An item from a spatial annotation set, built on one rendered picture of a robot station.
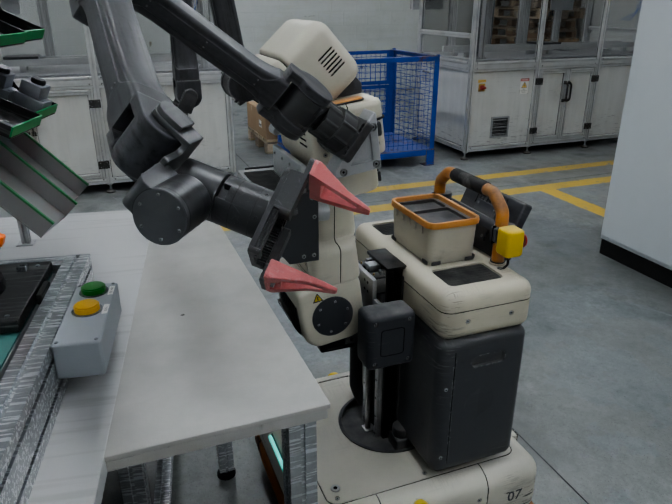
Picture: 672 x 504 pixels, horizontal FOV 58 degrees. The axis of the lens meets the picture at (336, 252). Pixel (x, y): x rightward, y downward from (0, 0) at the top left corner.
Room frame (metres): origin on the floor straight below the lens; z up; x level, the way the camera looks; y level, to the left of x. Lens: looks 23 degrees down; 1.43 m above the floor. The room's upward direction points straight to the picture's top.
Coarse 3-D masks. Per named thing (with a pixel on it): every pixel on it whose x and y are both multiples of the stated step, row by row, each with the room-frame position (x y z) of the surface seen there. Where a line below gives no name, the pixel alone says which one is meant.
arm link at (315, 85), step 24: (144, 0) 1.02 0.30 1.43; (168, 0) 1.04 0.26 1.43; (168, 24) 1.04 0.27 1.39; (192, 24) 1.05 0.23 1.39; (192, 48) 1.06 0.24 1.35; (216, 48) 1.06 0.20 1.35; (240, 48) 1.09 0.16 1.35; (240, 72) 1.08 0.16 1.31; (264, 72) 1.09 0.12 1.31; (288, 72) 1.10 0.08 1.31; (264, 96) 1.09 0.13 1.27; (312, 96) 1.10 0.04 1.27; (288, 120) 1.10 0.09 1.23
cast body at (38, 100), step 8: (24, 80) 1.34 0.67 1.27; (32, 80) 1.35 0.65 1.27; (40, 80) 1.36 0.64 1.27; (24, 88) 1.34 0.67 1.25; (32, 88) 1.34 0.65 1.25; (40, 88) 1.34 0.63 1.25; (48, 88) 1.37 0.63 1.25; (16, 96) 1.34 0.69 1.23; (24, 96) 1.34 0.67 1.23; (32, 96) 1.34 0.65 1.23; (40, 96) 1.35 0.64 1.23; (24, 104) 1.34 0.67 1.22; (32, 104) 1.34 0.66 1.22; (40, 104) 1.34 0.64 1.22; (48, 104) 1.37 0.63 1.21
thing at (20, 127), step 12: (0, 108) 1.26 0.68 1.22; (12, 108) 1.26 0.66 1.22; (24, 108) 1.26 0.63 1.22; (0, 120) 1.19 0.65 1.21; (12, 120) 1.22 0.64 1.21; (24, 120) 1.25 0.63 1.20; (36, 120) 1.24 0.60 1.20; (0, 132) 1.13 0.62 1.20; (12, 132) 1.13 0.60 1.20; (24, 132) 1.19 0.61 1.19
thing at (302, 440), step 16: (288, 432) 0.77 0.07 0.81; (304, 432) 0.78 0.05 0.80; (224, 448) 1.54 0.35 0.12; (288, 448) 0.77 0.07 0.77; (304, 448) 0.78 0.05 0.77; (224, 464) 1.53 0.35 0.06; (288, 464) 0.77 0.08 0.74; (304, 464) 0.78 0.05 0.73; (288, 480) 0.78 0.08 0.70; (304, 480) 0.78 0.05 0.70; (288, 496) 0.78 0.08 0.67; (304, 496) 0.78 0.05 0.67
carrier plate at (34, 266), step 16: (16, 272) 1.01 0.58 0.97; (32, 272) 1.01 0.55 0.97; (48, 272) 1.03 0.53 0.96; (16, 288) 0.94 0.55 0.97; (32, 288) 0.94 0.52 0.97; (0, 304) 0.88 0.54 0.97; (16, 304) 0.88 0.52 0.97; (32, 304) 0.91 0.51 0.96; (0, 320) 0.83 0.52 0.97; (16, 320) 0.83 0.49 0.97
